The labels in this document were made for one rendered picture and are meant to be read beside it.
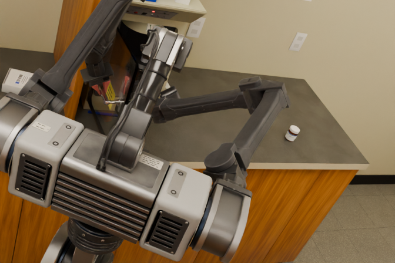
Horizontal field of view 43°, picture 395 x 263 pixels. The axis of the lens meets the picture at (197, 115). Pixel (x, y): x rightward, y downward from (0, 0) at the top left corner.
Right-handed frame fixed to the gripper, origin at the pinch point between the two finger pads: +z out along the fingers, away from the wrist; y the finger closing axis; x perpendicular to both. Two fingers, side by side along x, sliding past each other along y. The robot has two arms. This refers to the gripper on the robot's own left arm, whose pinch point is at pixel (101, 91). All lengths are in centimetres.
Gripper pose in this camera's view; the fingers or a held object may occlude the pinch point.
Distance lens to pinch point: 176.3
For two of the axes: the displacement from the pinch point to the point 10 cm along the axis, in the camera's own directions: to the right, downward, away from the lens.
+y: -9.2, 3.1, -2.3
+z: 0.6, 6.9, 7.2
